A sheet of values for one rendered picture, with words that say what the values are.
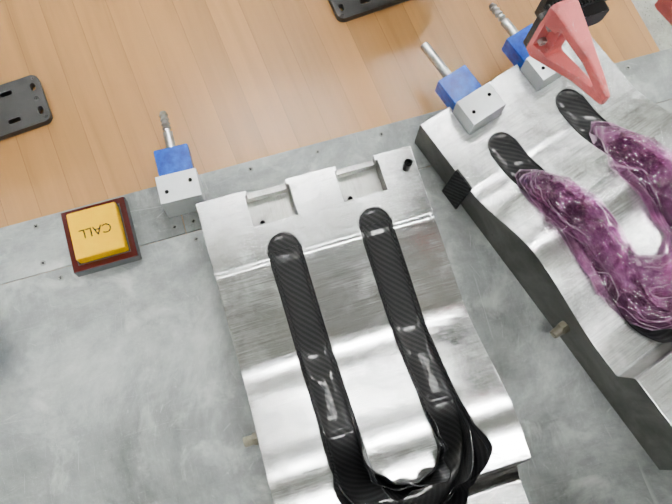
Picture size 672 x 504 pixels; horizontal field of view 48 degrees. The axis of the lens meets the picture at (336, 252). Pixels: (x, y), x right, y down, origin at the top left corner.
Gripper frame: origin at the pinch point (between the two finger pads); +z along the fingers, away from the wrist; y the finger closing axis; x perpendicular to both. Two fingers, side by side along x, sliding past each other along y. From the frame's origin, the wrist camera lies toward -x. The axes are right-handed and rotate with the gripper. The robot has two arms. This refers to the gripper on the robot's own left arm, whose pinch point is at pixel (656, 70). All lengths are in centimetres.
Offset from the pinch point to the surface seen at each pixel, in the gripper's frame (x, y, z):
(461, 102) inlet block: 32.0, -2.6, -14.5
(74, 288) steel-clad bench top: 40, -54, -12
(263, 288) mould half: 31.4, -33.1, -1.7
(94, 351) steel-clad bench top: 40, -54, -4
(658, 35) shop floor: 121, 88, -45
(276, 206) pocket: 33.9, -28.0, -10.9
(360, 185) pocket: 33.9, -17.8, -9.7
